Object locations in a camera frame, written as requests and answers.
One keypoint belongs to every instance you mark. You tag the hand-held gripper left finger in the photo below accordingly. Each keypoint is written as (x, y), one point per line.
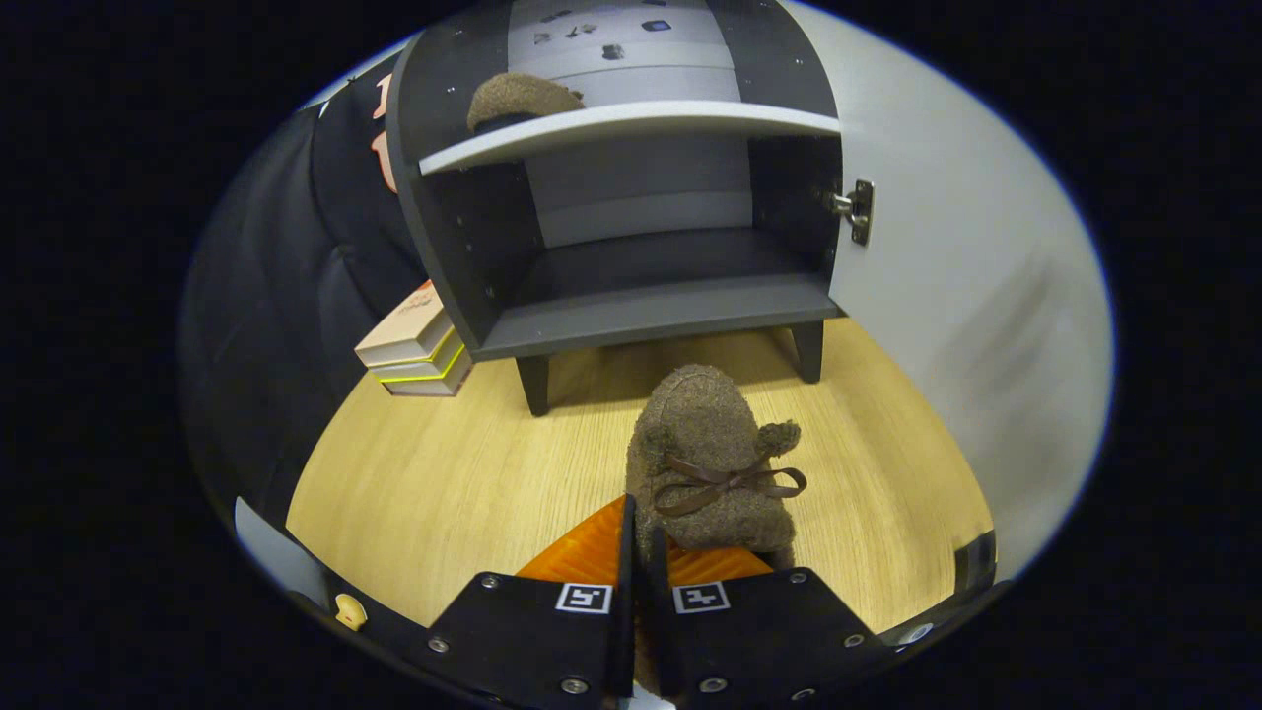
(627, 631)

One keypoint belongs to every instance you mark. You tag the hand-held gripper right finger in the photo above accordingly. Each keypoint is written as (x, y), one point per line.
(659, 631)

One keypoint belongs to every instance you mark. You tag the brown fuzzy shoe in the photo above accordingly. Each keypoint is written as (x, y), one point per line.
(518, 99)
(705, 424)

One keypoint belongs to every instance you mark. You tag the beige shoe cabinet door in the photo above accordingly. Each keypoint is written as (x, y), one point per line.
(966, 296)

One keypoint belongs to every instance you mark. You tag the silver door hinge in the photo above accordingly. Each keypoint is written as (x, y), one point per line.
(861, 209)

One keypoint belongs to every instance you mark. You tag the white cabinet shelf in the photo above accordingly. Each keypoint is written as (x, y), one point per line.
(641, 120)

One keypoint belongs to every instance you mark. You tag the yellow edged book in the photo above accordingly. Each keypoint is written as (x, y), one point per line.
(422, 372)

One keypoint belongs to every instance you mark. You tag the black backdrop cloth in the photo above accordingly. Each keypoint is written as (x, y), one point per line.
(286, 296)

